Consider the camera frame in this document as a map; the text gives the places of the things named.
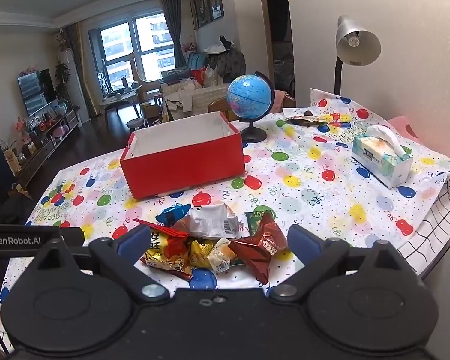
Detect red yellow chips bag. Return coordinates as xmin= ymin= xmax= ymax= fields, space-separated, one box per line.
xmin=134 ymin=219 xmax=193 ymax=281

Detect blue snack packet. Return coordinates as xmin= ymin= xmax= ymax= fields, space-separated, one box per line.
xmin=156 ymin=204 xmax=191 ymax=228

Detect brown Oreo snack bag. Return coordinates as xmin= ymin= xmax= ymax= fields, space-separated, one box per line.
xmin=229 ymin=212 xmax=288 ymax=284

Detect green biscuit packet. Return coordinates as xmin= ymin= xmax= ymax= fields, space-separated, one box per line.
xmin=245 ymin=209 xmax=275 ymax=236

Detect white silver snack packet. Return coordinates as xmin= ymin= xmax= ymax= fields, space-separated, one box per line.
xmin=172 ymin=203 xmax=240 ymax=240

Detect balloon pattern tablecloth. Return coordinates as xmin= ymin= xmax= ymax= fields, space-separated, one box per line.
xmin=29 ymin=95 xmax=450 ymax=272

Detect TV cabinet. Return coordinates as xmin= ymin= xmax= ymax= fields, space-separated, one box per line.
xmin=14 ymin=109 xmax=80 ymax=189

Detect red cardboard box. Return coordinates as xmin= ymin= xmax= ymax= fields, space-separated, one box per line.
xmin=120 ymin=111 xmax=245 ymax=200

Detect tissue box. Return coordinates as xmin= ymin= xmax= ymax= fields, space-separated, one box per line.
xmin=352 ymin=125 xmax=413 ymax=189

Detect small round stool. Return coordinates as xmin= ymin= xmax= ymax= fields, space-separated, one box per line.
xmin=127 ymin=118 xmax=145 ymax=133

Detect snack wrapper near globe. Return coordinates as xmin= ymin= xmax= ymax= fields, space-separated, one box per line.
xmin=283 ymin=108 xmax=328 ymax=127

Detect television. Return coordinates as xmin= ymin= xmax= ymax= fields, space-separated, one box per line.
xmin=17 ymin=69 xmax=57 ymax=116

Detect coffee table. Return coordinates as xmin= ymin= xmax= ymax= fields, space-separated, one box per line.
xmin=99 ymin=85 xmax=142 ymax=117

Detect sofa with cream cover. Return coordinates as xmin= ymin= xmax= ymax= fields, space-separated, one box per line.
xmin=161 ymin=78 xmax=229 ymax=122

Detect blue desk globe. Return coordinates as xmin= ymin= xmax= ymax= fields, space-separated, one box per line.
xmin=226 ymin=72 xmax=275 ymax=143

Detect silver desk lamp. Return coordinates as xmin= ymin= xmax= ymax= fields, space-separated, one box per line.
xmin=334 ymin=16 xmax=382 ymax=95

